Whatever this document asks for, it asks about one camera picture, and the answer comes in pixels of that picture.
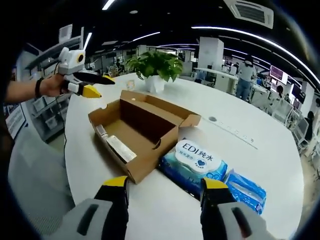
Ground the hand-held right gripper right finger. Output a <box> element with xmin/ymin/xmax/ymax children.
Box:
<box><xmin>199</xmin><ymin>177</ymin><xmax>283</xmax><ymax>240</ymax></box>

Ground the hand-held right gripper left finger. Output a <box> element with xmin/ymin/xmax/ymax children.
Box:
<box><xmin>53</xmin><ymin>175</ymin><xmax>130</xmax><ymax>240</ymax></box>

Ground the blue tissue pack soft item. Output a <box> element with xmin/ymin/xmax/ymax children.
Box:
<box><xmin>223</xmin><ymin>168</ymin><xmax>267</xmax><ymax>216</ymax></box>

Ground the blue wet wipes soft item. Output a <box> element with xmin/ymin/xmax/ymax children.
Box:
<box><xmin>157</xmin><ymin>139</ymin><xmax>229</xmax><ymax>198</ymax></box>

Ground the brown cardboard shoe box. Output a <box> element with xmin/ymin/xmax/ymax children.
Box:
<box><xmin>87</xmin><ymin>89</ymin><xmax>203</xmax><ymax>185</ymax></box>

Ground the metallic foil box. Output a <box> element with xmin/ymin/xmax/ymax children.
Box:
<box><xmin>106</xmin><ymin>134</ymin><xmax>138</xmax><ymax>163</ymax></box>

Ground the person's left hand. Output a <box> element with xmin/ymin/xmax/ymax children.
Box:
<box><xmin>41</xmin><ymin>73</ymin><xmax>70</xmax><ymax>98</ymax></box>

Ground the black wristband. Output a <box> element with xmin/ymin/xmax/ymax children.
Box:
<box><xmin>34</xmin><ymin>77</ymin><xmax>45</xmax><ymax>99</ymax></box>

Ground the storage shelf with bins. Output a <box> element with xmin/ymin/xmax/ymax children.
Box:
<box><xmin>24</xmin><ymin>23</ymin><xmax>86</xmax><ymax>143</ymax></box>

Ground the green plant in white pot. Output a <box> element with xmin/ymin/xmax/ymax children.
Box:
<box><xmin>125</xmin><ymin>51</ymin><xmax>185</xmax><ymax>92</ymax></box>

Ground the white table socket panel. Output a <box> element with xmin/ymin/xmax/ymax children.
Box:
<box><xmin>203</xmin><ymin>115</ymin><xmax>258</xmax><ymax>150</ymax></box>

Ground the grey mesh office chair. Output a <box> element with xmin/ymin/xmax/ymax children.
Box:
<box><xmin>7</xmin><ymin>127</ymin><xmax>76</xmax><ymax>236</ymax></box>

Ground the pink monitor screen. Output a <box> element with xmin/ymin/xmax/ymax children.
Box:
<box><xmin>269</xmin><ymin>65</ymin><xmax>291</xmax><ymax>85</ymax></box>

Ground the ceiling light strip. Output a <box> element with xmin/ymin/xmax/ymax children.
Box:
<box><xmin>191</xmin><ymin>25</ymin><xmax>320</xmax><ymax>85</ymax></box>

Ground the ceiling air conditioner vent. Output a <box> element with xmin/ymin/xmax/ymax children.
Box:
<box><xmin>223</xmin><ymin>0</ymin><xmax>275</xmax><ymax>30</ymax></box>

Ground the black cable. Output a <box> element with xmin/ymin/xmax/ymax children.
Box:
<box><xmin>56</xmin><ymin>94</ymin><xmax>68</xmax><ymax>172</ymax></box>

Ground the blue bordered wall poster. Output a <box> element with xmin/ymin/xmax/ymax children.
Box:
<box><xmin>3</xmin><ymin>101</ymin><xmax>27</xmax><ymax>140</ymax></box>

